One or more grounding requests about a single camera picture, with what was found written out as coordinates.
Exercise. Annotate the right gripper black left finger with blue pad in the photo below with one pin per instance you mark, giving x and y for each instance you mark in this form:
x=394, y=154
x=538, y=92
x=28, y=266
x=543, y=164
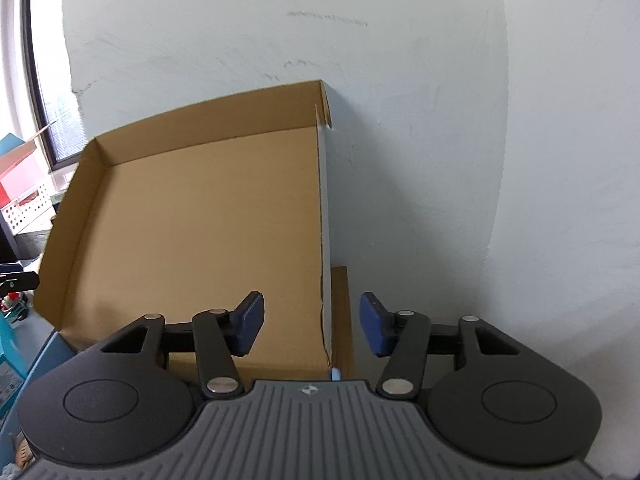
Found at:
x=137, y=391

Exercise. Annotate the black other gripper GenRobot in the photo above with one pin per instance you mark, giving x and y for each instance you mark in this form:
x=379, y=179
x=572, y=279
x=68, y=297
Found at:
x=18, y=282

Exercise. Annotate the teal product box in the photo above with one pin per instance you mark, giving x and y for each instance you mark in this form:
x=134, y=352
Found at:
x=12, y=368

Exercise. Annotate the red white box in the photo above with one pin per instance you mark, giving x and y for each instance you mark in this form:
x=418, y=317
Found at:
x=23, y=166

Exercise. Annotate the white perforated basket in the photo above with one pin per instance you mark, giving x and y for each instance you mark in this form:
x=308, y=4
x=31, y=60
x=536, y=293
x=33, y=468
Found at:
x=29, y=207

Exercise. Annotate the large blue cardboard box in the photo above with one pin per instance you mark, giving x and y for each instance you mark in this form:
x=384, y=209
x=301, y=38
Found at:
x=188, y=211

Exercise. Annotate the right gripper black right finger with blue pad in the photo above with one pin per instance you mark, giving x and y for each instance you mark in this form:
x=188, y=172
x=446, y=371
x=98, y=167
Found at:
x=482, y=391

